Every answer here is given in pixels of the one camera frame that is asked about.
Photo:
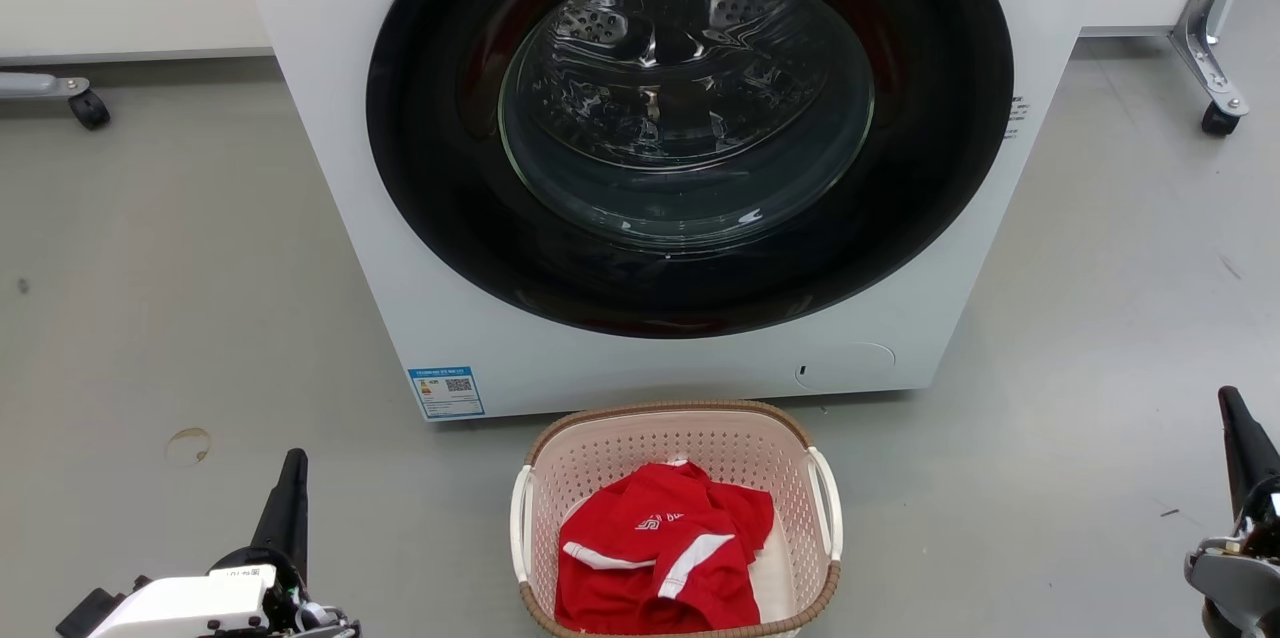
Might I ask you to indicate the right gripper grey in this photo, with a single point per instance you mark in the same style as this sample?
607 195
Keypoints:
1240 578

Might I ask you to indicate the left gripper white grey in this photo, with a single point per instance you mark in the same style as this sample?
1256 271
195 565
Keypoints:
190 606

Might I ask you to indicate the beige perforated plastic laundry basket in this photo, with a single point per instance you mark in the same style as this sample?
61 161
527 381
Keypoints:
690 438

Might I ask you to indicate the blue energy label sticker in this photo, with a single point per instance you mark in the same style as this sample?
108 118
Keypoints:
447 391

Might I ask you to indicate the red garment with white stripes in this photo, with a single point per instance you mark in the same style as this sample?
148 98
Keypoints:
650 558

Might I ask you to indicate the black round glass washer door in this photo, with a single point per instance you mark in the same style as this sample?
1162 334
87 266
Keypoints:
450 168

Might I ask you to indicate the white front-load washing machine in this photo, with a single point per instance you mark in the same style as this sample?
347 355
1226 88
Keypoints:
340 118

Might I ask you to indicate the small washer side label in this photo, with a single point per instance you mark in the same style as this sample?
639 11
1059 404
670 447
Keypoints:
1016 118

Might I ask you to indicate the grey leg with black caster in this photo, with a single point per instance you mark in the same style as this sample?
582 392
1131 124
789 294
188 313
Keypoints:
60 90

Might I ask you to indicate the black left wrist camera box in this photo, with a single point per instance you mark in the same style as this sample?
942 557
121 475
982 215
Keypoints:
85 613

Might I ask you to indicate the metal bracket leg with caster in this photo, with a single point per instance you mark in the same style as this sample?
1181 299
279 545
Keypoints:
1205 38

